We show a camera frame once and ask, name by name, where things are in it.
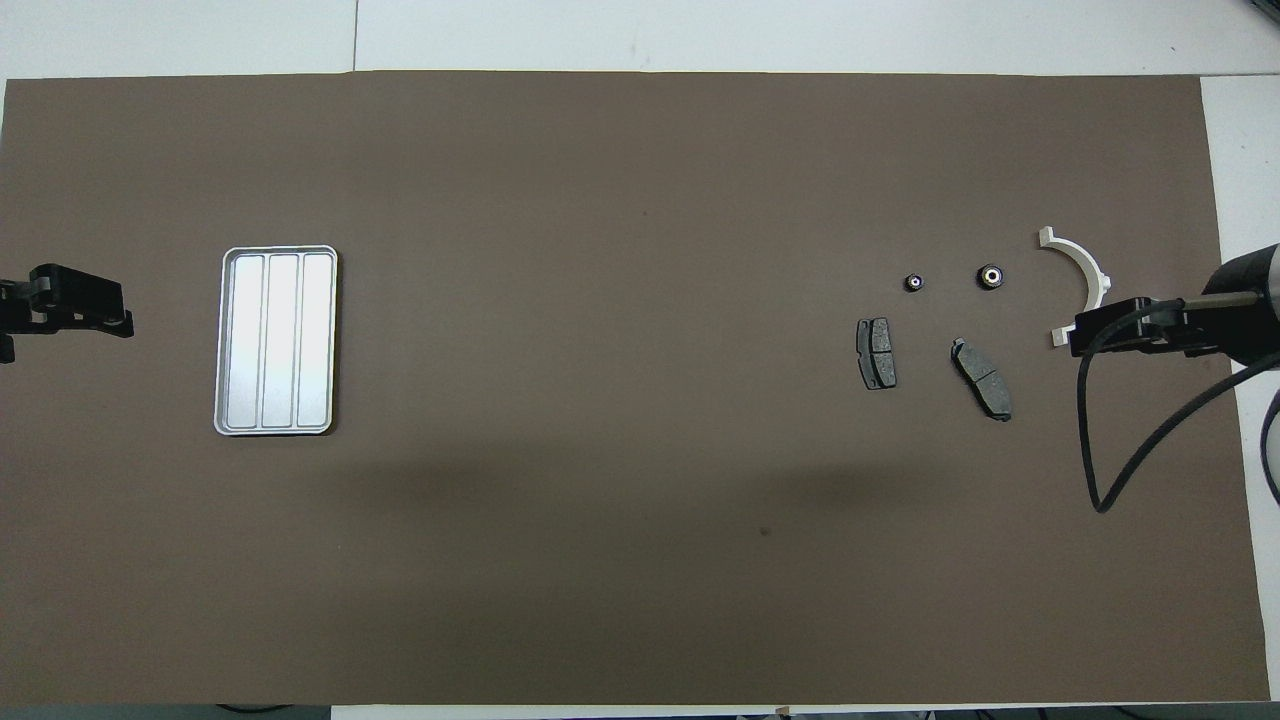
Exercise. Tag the large black bearing gear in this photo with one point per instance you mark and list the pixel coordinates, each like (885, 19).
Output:
(990, 276)

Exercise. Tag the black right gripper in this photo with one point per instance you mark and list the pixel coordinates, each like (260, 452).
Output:
(1250, 320)

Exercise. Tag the rectangular dark brake pad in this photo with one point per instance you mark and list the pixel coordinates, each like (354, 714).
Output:
(877, 353)

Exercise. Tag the white semicircular plastic bracket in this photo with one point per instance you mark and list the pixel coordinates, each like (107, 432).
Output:
(1046, 237)

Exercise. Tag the curved dark brake pad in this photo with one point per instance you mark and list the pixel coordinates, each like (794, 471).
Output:
(982, 378)

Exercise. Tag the silver metal tray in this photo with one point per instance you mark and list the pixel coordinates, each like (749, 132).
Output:
(280, 340)

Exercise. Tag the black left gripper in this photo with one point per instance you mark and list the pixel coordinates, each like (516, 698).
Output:
(15, 305)

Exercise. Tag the brown table mat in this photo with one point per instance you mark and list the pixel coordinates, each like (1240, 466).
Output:
(640, 200)

